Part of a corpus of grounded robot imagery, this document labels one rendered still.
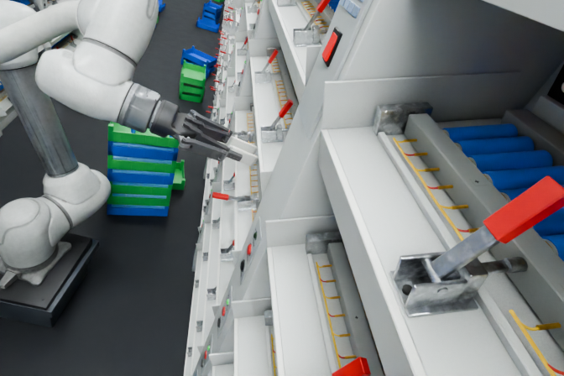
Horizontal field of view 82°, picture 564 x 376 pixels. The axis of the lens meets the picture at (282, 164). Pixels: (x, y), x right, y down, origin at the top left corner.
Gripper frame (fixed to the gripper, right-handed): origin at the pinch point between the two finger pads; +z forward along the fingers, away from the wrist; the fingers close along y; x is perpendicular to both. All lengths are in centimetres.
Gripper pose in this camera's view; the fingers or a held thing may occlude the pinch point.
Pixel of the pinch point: (242, 151)
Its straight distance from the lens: 76.2
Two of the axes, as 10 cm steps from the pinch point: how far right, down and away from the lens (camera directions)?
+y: -0.8, -6.1, 7.9
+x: -5.1, 7.0, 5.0
